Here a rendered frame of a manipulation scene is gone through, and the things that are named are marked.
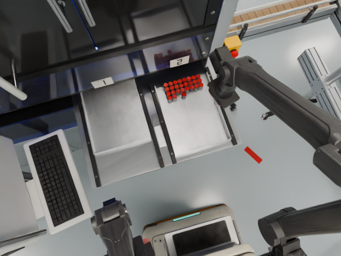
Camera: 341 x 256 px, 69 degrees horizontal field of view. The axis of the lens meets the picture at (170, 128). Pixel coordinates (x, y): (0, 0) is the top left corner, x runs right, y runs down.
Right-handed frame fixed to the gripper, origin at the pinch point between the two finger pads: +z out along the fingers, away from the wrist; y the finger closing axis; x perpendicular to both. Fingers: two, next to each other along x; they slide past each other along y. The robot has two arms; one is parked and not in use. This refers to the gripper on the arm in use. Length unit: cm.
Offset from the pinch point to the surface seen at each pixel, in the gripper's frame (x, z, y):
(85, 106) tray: 46, 24, 35
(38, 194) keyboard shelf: 85, 31, 12
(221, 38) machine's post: -16.7, 2.7, 21.3
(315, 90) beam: -82, 68, -16
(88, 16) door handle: 27, -34, 28
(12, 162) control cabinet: 86, 25, 30
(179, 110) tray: 9.9, 24.6, 10.1
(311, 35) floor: -150, 117, 29
